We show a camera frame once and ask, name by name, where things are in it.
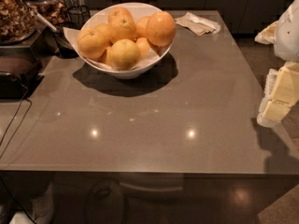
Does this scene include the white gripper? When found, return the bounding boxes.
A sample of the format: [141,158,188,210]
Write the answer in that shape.
[254,0,299,128]

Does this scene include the large orange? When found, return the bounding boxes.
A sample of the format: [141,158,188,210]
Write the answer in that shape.
[146,11,176,47]

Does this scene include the white paper bowl liner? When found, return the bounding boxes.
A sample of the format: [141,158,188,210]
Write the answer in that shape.
[64,28,173,77]

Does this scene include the white ceramic bowl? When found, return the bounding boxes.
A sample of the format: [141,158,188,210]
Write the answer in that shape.
[74,2,175,80]

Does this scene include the small black bowl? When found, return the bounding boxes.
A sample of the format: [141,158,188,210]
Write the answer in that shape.
[54,21,78,59]

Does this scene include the crumpled paper napkin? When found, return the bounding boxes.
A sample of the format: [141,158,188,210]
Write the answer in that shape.
[175,12,221,35]

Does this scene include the orange centre lower right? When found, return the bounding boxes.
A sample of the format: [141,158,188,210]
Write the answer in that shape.
[135,37,150,59]

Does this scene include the orange back right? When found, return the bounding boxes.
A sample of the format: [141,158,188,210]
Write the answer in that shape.
[135,16,150,37]

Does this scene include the yellowish orange front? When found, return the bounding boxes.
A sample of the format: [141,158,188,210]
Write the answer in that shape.
[110,39,141,71]

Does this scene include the orange centre top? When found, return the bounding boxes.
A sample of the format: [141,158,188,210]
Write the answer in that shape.
[109,15,136,43]

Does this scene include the orange back top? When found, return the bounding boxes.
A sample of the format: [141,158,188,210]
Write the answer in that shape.
[107,7,132,22]

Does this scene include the orange lower left hidden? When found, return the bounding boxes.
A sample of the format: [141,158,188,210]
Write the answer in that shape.
[99,47,112,66]

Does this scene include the orange left front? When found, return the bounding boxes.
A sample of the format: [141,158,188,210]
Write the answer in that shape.
[77,28,109,61]

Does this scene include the black appliance on left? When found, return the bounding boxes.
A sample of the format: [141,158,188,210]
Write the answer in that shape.
[0,49,45,100]

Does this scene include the glass jar of nuts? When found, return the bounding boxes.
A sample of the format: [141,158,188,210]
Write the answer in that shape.
[0,0,36,46]

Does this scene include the black wire cup holder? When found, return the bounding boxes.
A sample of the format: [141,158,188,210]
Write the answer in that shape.
[68,6,91,29]

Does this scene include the black power cable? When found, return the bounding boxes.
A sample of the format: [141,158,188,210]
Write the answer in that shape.
[0,71,33,161]

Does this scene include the white handled utensil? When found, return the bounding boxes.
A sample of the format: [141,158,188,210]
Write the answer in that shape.
[21,0,60,34]

